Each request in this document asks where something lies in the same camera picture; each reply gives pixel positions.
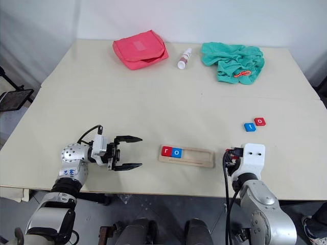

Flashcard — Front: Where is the small white pink bottle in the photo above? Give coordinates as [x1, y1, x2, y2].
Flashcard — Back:
[177, 48, 193, 70]

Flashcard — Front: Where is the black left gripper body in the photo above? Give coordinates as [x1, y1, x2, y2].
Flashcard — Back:
[103, 139, 122, 172]

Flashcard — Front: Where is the black table support bar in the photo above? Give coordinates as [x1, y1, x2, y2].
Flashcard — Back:
[76, 192, 112, 206]

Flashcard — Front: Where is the red fabric pouch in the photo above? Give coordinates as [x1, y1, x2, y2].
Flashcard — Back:
[112, 30, 170, 71]

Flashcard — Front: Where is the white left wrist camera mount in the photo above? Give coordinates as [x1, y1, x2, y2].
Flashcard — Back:
[91, 132, 109, 165]

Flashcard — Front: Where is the brown block under table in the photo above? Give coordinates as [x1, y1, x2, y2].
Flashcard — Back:
[99, 226, 110, 245]

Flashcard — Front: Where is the black tablet on stand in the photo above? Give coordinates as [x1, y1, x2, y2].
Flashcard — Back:
[0, 88, 35, 113]

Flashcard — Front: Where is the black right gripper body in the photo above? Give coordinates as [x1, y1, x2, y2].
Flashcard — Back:
[224, 145, 245, 169]

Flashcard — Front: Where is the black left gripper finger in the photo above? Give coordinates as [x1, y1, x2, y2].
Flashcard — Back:
[114, 135, 143, 144]
[112, 162, 143, 172]

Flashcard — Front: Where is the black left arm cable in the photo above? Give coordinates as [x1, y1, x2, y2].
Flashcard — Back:
[76, 124, 104, 145]

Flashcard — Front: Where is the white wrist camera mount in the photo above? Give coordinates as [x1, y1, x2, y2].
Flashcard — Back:
[229, 143, 266, 180]
[91, 132, 109, 165]

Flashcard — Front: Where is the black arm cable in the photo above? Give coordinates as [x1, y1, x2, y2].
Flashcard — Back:
[222, 151, 240, 245]
[76, 124, 104, 145]

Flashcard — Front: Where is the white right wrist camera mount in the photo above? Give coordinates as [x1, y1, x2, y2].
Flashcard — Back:
[229, 143, 266, 180]

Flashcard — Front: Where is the crumpled green cloth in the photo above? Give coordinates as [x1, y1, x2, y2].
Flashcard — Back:
[200, 42, 266, 86]

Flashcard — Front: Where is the orange cord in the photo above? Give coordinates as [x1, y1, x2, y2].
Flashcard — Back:
[233, 70, 252, 79]

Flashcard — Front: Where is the wooden letter tray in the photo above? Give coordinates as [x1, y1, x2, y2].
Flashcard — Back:
[158, 144, 216, 168]

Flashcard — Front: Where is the person's sneaker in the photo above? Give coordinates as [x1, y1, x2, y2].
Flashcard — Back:
[301, 215, 327, 245]

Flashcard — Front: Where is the blue t letter block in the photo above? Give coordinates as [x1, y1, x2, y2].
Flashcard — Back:
[242, 122, 257, 133]

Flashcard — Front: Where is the dark rounded shape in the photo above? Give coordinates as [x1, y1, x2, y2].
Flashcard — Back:
[119, 218, 159, 245]
[184, 218, 214, 245]

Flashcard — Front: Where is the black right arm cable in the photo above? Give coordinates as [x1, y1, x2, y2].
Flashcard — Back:
[222, 151, 240, 245]

